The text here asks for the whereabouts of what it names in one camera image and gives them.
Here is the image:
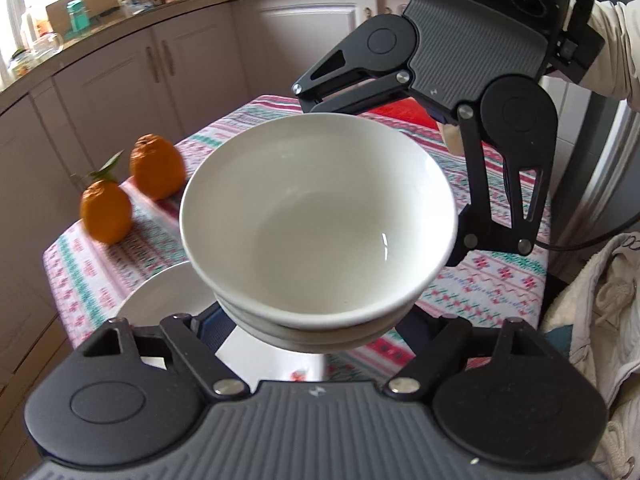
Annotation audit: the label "teal water bottle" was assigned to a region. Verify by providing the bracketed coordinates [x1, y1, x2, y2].
[66, 0, 91, 36]

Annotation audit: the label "white plate with fruit print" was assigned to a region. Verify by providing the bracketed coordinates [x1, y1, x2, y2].
[114, 260, 331, 383]

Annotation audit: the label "white kitchen cabinets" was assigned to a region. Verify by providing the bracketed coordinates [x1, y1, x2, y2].
[0, 0, 416, 461]

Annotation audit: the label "glass jar with flower print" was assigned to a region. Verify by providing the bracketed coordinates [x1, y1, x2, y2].
[7, 50, 31, 78]

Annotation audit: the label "orange without leaf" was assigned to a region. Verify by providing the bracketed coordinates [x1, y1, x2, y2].
[129, 133, 187, 201]

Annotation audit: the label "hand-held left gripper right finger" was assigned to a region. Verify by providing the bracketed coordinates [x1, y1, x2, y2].
[382, 310, 551, 401]

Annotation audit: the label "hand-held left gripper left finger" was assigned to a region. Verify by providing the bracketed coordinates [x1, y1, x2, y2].
[82, 302, 248, 401]

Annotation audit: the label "white bowl with pink flowers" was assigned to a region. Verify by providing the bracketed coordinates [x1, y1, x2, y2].
[179, 112, 459, 326]

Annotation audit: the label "person's right forearm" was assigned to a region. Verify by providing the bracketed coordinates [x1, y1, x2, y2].
[582, 0, 640, 103]

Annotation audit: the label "orange with green leaf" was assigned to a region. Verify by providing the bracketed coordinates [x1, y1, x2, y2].
[80, 150, 133, 245]

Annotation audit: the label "black cable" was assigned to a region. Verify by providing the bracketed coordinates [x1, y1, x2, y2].
[535, 205, 640, 252]

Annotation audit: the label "clear glass pitcher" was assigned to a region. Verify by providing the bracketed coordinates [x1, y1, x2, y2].
[32, 32, 64, 58]

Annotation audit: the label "brown cardboard sheet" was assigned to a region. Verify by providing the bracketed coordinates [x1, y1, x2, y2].
[45, 0, 123, 36]

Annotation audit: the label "red printed box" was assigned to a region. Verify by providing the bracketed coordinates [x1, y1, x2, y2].
[370, 99, 438, 128]

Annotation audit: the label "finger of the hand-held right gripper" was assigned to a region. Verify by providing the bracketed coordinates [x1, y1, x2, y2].
[292, 20, 427, 117]
[442, 105, 555, 268]

